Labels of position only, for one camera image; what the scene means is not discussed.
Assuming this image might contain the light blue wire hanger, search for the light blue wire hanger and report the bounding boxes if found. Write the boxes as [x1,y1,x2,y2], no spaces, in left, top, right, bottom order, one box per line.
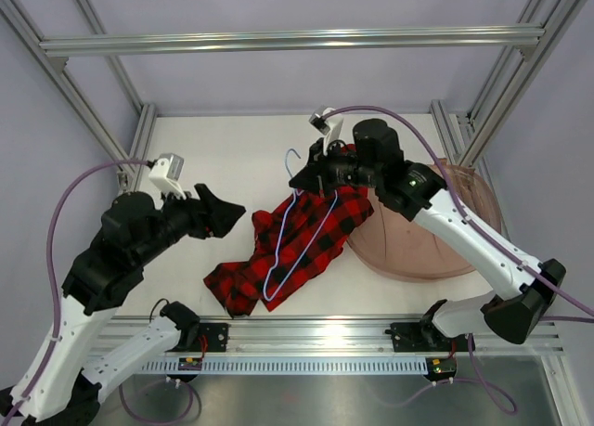
[262,148,340,303]

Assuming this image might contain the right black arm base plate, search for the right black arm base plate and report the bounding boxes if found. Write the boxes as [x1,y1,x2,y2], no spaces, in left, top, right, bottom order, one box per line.
[383,321,440,352]

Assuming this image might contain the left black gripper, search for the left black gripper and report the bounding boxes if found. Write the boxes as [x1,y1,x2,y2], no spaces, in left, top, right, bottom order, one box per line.
[135,182,246,266]

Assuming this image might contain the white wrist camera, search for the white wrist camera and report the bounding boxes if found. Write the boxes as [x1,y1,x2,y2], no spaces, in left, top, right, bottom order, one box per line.
[148,153,186,200]
[309,106,343,156]

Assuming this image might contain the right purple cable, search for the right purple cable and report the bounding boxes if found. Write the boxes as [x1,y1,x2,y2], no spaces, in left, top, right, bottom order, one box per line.
[324,104,594,416]

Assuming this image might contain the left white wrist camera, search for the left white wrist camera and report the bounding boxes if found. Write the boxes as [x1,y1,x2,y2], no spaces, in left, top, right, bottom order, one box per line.
[148,153,186,200]

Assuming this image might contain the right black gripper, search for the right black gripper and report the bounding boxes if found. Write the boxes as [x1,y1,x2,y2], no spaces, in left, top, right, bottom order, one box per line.
[291,136,382,199]

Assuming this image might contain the white slotted cable duct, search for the white slotted cable duct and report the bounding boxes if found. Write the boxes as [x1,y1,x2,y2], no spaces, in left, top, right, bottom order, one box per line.
[134,355,429,376]

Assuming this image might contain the front aluminium rail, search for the front aluminium rail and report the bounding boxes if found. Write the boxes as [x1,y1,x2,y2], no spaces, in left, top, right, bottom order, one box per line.
[64,317,565,356]

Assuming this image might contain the right aluminium frame posts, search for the right aluminium frame posts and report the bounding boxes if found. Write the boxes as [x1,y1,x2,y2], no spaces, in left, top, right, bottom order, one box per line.
[429,0,588,169]

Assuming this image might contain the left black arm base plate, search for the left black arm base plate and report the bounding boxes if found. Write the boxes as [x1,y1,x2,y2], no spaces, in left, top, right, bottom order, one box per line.
[167,322,230,354]

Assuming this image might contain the aluminium frame posts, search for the aluminium frame posts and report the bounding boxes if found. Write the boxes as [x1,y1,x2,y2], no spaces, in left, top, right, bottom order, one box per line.
[1,0,157,160]
[429,0,588,169]

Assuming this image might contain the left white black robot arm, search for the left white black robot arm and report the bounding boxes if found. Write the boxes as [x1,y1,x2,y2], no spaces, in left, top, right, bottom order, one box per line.
[1,184,245,425]

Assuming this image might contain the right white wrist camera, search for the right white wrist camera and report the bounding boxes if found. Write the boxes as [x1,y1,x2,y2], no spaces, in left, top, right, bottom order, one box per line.
[309,106,343,156]

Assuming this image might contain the red black plaid shirt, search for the red black plaid shirt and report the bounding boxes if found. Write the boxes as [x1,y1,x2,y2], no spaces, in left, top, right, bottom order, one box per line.
[203,187,373,317]

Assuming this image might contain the aluminium frame top crossbar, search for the aluminium frame top crossbar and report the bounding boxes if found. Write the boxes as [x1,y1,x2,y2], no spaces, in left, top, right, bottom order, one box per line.
[39,24,545,58]

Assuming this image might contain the left aluminium frame posts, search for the left aluminium frame posts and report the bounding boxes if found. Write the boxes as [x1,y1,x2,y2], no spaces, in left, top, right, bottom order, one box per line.
[1,0,157,160]

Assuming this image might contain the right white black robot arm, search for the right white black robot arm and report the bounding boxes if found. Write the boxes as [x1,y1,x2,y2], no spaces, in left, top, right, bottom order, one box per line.
[290,114,566,349]

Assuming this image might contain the pink translucent plastic basin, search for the pink translucent plastic basin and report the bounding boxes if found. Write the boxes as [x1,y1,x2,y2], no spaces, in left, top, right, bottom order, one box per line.
[347,161,502,282]

